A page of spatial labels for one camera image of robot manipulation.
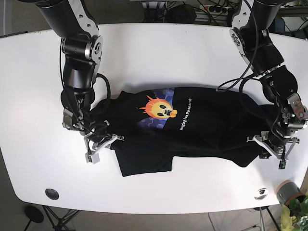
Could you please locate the silver table grommet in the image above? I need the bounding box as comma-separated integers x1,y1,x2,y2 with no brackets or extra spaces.
254,188,269,201

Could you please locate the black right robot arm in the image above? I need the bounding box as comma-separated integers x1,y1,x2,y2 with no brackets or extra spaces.
34,0,123,164

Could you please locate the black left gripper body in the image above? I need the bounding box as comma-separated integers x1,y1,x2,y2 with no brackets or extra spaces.
267,103,308,147

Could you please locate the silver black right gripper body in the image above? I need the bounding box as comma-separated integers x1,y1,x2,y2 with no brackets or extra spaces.
63,103,108,138

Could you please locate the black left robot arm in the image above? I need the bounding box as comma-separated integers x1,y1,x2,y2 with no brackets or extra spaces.
227,0,308,169

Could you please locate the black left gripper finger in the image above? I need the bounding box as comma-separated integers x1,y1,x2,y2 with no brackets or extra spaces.
247,135,277,159
278,139,300,170

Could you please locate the potted green plant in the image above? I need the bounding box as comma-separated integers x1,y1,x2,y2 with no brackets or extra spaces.
276,180,308,231

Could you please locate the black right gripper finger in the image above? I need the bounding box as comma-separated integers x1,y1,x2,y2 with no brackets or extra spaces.
85,135,124,164
89,132,112,150

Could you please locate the black graphic T-shirt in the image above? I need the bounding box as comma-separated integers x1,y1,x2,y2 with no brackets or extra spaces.
91,87,279,177

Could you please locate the black tripod stand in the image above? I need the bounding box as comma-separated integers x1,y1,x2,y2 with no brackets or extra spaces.
24,205,82,231

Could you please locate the black table grommet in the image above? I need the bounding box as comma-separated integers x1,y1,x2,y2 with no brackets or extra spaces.
45,188,59,200

